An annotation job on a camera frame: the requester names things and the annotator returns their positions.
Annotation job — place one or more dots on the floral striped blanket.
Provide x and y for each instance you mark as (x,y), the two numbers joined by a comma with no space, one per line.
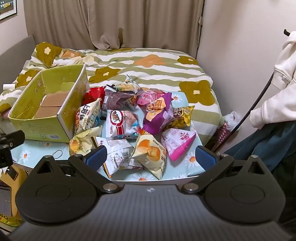
(150,69)

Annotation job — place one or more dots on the pink patterned cone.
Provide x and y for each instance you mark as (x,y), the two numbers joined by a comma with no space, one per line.
(223,134)

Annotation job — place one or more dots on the white jacket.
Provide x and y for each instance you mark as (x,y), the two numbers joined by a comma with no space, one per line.
(284,64)

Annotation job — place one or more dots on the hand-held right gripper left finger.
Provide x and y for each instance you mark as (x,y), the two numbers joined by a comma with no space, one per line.
(96,156)

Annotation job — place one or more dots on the white plastic bag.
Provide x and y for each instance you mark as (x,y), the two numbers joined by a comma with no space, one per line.
(232,119)

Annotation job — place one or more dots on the framed wall picture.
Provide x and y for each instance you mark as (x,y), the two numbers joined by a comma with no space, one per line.
(7,9)

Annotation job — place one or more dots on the golden yellow snack bag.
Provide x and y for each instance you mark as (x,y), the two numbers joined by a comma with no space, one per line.
(182,115)

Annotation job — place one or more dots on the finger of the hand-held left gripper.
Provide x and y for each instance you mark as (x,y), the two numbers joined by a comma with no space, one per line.
(16,139)
(4,157)

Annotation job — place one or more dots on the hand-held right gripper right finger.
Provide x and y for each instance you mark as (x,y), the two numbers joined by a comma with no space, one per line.
(204,158)

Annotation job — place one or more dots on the beige curtain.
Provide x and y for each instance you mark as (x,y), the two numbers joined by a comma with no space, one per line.
(115,23)

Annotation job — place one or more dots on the pile of snack packets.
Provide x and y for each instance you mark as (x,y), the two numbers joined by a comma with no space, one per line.
(124,125)

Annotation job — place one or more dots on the small white box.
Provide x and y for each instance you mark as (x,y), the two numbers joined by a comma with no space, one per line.
(8,87)

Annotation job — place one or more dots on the grey headboard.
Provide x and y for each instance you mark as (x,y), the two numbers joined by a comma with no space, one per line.
(13,58)

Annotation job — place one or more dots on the green cardboard box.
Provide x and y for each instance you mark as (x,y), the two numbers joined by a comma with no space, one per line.
(30,125)

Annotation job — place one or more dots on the black hanger hook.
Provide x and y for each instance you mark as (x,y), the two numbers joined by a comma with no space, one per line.
(286,32)

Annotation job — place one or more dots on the purple brown snack bag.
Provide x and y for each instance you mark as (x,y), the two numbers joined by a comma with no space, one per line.
(115,99)

